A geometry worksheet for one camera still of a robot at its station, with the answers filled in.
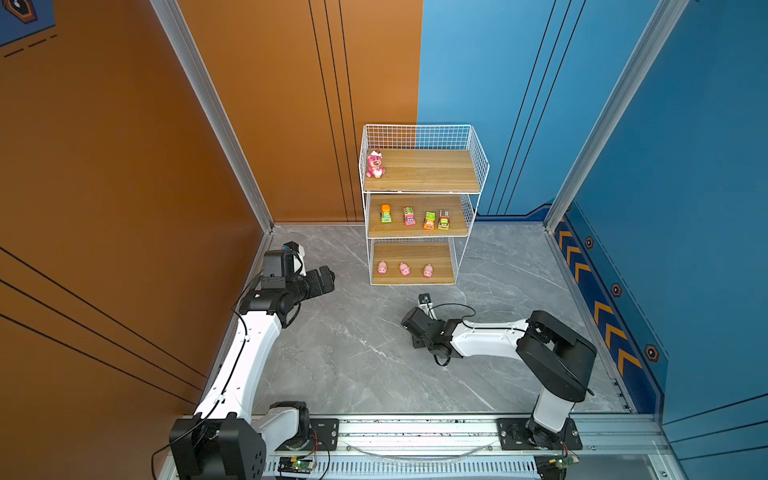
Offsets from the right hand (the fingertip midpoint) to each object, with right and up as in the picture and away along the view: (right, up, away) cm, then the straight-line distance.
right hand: (418, 331), depth 92 cm
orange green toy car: (-10, +36, -5) cm, 38 cm away
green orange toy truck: (+2, +34, -9) cm, 35 cm away
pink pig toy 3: (+4, +18, +10) cm, 21 cm away
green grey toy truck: (+7, +34, -9) cm, 36 cm away
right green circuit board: (+32, -25, -23) cm, 47 cm away
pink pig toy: (-12, +19, +10) cm, 25 cm away
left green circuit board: (-32, -26, -21) cm, 46 cm away
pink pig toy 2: (-4, +19, +10) cm, 22 cm away
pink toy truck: (-3, +35, -7) cm, 36 cm away
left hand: (-28, +18, -11) cm, 35 cm away
